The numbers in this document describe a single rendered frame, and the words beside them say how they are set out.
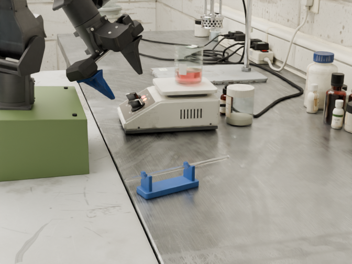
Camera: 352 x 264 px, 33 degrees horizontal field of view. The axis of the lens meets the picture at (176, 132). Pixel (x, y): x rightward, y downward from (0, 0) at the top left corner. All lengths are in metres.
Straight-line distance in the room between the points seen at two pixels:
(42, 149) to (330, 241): 0.48
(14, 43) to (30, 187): 0.24
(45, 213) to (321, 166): 0.49
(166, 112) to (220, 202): 0.35
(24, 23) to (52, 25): 2.66
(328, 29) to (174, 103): 0.65
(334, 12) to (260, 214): 0.91
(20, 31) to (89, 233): 0.36
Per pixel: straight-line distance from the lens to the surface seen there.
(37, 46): 1.02
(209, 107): 1.22
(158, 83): 1.27
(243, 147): 1.15
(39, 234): 0.84
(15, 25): 1.01
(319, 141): 1.22
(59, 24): 3.67
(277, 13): 2.02
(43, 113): 1.01
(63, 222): 0.86
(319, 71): 1.41
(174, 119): 1.21
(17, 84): 1.03
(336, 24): 1.69
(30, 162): 1.01
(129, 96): 1.28
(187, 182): 0.96
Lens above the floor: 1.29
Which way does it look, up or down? 18 degrees down
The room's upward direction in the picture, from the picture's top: 1 degrees clockwise
